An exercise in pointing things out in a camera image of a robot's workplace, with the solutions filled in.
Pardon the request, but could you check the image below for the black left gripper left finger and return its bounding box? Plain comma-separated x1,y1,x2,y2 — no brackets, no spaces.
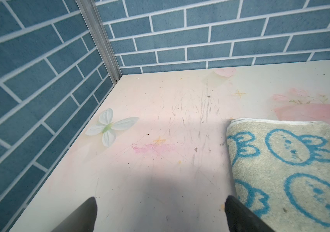
52,197,98,232

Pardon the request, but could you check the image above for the aluminium corner post left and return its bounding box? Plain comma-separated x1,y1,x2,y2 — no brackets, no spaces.
76,0,122,86

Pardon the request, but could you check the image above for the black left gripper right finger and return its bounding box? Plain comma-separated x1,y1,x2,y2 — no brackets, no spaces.
224,195,274,232

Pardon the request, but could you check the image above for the beige towel blue bunny print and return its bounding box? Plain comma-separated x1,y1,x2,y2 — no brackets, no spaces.
226,119,330,232

